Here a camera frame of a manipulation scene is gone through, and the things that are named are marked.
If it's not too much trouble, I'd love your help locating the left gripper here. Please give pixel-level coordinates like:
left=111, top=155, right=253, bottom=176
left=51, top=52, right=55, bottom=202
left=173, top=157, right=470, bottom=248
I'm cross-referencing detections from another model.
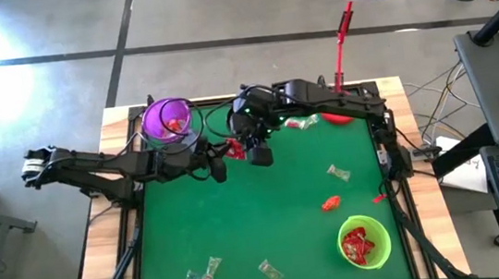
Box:
left=152, top=136, right=237, bottom=190

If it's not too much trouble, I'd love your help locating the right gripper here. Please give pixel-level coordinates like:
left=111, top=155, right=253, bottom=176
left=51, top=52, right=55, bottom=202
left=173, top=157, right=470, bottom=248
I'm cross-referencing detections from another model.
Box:
left=226, top=103, right=288, bottom=171

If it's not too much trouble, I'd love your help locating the red Skittles pack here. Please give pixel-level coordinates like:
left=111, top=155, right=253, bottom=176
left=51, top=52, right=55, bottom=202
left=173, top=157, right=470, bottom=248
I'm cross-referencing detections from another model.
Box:
left=340, top=229, right=359, bottom=249
left=224, top=136, right=248, bottom=164
left=351, top=224, right=376, bottom=249
left=341, top=238, right=366, bottom=269
left=357, top=237, right=377, bottom=259

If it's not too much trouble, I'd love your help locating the orange Reese's pack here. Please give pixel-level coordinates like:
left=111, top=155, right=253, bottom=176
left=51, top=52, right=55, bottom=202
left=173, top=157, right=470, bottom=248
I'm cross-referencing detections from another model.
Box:
left=320, top=194, right=343, bottom=212
left=165, top=116, right=187, bottom=135

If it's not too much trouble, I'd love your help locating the purple plastic bucket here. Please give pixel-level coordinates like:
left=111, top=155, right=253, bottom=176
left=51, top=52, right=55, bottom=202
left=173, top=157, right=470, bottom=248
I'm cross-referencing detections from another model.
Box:
left=139, top=94, right=197, bottom=148

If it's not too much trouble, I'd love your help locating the green plastic bucket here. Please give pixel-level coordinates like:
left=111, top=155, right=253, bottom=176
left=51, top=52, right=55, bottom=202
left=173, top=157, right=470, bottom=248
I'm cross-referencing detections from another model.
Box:
left=334, top=212, right=396, bottom=274

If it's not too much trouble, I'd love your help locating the black power strip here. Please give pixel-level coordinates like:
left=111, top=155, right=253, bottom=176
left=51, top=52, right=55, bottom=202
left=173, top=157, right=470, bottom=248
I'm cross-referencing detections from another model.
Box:
left=410, top=144, right=443, bottom=161

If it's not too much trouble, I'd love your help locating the white paper sheet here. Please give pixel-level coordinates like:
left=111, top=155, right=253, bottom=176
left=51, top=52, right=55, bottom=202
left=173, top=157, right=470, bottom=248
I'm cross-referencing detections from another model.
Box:
left=436, top=153, right=491, bottom=200

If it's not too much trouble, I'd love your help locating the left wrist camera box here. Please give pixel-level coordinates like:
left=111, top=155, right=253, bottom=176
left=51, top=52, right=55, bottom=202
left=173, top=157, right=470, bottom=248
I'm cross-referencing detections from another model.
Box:
left=177, top=128, right=211, bottom=156

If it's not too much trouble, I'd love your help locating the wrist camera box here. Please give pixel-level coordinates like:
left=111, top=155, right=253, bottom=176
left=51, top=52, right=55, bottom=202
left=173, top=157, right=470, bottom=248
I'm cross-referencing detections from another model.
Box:
left=177, top=128, right=211, bottom=156
left=239, top=83, right=278, bottom=114

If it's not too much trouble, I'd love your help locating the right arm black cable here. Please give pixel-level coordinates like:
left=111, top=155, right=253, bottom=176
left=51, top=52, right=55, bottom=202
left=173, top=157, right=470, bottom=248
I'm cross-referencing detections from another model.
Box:
left=201, top=93, right=250, bottom=141

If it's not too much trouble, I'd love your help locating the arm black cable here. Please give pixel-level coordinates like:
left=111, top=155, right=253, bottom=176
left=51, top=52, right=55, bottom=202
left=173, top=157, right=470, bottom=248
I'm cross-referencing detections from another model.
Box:
left=201, top=93, right=250, bottom=141
left=119, top=95, right=212, bottom=190

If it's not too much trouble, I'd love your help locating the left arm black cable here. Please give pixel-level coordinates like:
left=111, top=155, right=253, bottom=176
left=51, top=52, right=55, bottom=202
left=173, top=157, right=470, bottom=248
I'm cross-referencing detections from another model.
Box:
left=119, top=95, right=212, bottom=190

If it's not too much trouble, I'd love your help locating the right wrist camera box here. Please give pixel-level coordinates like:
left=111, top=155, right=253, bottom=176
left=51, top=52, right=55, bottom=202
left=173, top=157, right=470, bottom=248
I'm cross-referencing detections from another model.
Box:
left=239, top=83, right=278, bottom=114

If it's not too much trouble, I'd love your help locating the silver metal bracket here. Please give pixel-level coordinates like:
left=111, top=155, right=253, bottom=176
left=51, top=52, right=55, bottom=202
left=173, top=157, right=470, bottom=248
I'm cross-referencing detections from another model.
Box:
left=375, top=147, right=391, bottom=166

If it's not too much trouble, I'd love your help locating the black frame strut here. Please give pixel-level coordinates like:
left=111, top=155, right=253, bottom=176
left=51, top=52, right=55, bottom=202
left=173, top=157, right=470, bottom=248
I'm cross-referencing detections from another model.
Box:
left=67, top=232, right=147, bottom=279
left=385, top=172, right=474, bottom=279

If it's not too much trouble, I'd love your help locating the grey cable bundle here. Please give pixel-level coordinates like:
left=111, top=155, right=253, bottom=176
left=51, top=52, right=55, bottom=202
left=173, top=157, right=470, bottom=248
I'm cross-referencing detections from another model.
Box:
left=402, top=57, right=486, bottom=152

